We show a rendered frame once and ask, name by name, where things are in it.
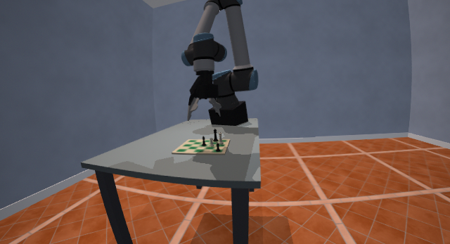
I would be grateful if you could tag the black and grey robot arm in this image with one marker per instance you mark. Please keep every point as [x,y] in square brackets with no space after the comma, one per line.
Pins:
[203,51]

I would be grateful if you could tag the green and cream chessboard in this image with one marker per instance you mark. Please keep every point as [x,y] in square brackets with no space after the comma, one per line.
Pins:
[194,147]

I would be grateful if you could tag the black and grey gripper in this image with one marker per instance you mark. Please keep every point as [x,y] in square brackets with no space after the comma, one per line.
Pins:
[207,90]

